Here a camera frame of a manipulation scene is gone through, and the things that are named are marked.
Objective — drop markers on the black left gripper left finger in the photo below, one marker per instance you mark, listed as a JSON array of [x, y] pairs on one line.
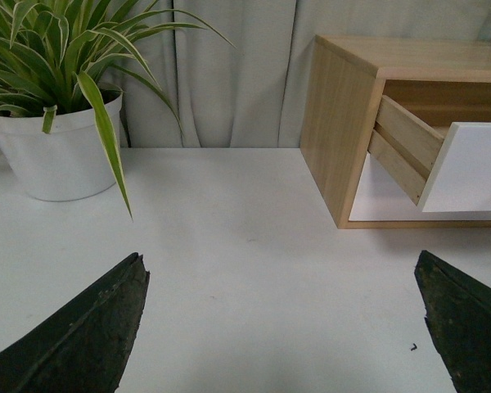
[[85, 345]]

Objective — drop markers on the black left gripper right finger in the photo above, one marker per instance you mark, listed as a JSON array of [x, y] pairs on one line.
[[458, 318]]

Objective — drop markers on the white top drawer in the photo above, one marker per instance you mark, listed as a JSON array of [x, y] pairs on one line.
[[442, 169]]

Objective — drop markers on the white drawer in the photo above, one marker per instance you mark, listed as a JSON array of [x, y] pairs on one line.
[[442, 169], [379, 198]]

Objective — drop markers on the white bottom drawer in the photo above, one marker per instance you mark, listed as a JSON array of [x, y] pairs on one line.
[[379, 198]]

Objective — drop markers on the wooden drawer cabinet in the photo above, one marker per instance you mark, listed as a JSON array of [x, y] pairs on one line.
[[439, 81]]

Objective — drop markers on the white plant pot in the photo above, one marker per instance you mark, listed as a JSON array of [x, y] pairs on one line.
[[67, 164]]

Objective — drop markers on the green spider plant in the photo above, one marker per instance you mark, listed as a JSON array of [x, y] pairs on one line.
[[54, 54]]

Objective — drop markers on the grey curtain backdrop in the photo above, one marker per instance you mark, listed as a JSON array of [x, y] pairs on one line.
[[244, 83]]

